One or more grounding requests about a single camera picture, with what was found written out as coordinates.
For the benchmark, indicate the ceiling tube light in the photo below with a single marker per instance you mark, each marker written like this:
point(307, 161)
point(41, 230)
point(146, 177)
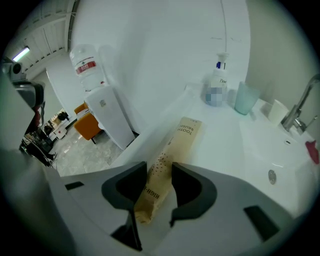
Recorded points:
point(21, 53)

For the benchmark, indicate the teal plastic cup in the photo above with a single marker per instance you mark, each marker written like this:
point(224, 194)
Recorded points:
point(246, 98)

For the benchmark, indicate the white cup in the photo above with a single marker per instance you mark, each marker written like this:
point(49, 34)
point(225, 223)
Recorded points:
point(278, 112)

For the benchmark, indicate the beige tube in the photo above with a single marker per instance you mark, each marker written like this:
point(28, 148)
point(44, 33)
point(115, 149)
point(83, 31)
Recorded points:
point(175, 147)

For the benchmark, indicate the white pump bottle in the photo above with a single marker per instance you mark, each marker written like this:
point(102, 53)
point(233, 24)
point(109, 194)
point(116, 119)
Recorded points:
point(220, 80)

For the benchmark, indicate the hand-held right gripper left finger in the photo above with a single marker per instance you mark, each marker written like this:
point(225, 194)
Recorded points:
point(100, 217)

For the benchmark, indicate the red cloth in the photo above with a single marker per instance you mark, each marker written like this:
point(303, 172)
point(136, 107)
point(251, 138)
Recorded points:
point(313, 151)

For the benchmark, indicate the grey gripper camera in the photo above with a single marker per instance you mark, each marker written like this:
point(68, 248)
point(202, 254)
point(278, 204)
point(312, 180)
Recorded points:
point(13, 68)

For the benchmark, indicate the metal sink drain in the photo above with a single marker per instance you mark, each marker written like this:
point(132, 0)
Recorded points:
point(272, 177)

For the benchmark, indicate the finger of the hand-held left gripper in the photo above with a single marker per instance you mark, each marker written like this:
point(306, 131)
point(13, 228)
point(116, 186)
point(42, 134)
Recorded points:
point(32, 93)

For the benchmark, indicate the white sink vanity cabinet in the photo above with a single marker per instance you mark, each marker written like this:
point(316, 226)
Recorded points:
point(225, 140)

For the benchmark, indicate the white water dispenser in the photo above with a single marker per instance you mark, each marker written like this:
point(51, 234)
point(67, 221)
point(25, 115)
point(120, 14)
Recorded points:
point(112, 117)

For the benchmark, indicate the clear water jug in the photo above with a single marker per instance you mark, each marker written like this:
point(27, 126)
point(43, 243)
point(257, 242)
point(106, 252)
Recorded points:
point(86, 67)

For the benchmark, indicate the chrome faucet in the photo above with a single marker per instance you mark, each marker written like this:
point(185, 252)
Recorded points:
point(295, 115)

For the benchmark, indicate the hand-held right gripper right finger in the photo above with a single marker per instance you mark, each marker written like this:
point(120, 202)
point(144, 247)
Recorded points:
point(225, 225)

